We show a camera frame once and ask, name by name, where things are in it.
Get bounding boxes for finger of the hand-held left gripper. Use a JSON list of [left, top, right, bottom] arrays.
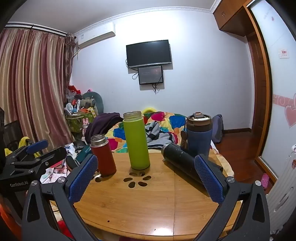
[[14, 146, 68, 173], [6, 139, 49, 165]]

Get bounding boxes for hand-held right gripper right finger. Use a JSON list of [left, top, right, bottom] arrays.
[[192, 154, 271, 241]]

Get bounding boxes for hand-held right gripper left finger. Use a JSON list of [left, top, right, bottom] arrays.
[[22, 154, 100, 241]]

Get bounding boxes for red cup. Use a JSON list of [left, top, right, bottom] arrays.
[[90, 134, 117, 178]]

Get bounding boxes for black cup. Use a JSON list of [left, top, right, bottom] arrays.
[[161, 143, 223, 186]]

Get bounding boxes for blue cup with brown lid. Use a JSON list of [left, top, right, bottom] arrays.
[[181, 112, 213, 160]]

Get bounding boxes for green cup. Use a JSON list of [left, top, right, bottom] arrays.
[[122, 111, 150, 171]]

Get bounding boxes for yellow cloth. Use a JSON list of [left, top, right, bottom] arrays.
[[5, 137, 40, 158]]

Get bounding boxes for teal box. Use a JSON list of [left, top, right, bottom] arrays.
[[73, 146, 92, 163]]

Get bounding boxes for black mesh chair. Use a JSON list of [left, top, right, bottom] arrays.
[[0, 108, 22, 163]]

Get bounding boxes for green basket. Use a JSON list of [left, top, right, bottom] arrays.
[[66, 112, 98, 139]]

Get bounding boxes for grey backpack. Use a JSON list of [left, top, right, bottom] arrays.
[[211, 114, 224, 143]]

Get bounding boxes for pink shoe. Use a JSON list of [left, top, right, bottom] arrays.
[[260, 173, 270, 188]]

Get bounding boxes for striped pink curtain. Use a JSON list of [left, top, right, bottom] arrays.
[[0, 28, 75, 150]]

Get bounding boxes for dark purple cloth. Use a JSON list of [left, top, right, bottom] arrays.
[[85, 112, 124, 143]]

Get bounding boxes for grey striped cloth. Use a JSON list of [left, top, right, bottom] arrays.
[[144, 121, 176, 149]]

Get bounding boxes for grey round cushion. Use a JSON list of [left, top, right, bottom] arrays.
[[82, 91, 104, 115]]

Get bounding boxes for frosted sliding door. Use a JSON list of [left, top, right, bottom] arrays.
[[251, 0, 296, 178]]

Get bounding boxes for small black monitor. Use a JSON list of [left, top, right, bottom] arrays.
[[138, 65, 164, 85]]

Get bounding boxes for white air conditioner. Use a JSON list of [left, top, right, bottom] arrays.
[[77, 22, 115, 49]]

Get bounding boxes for wooden upper cabinet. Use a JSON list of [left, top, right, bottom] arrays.
[[213, 0, 253, 37]]

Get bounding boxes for black wall television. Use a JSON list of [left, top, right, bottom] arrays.
[[126, 40, 173, 68]]

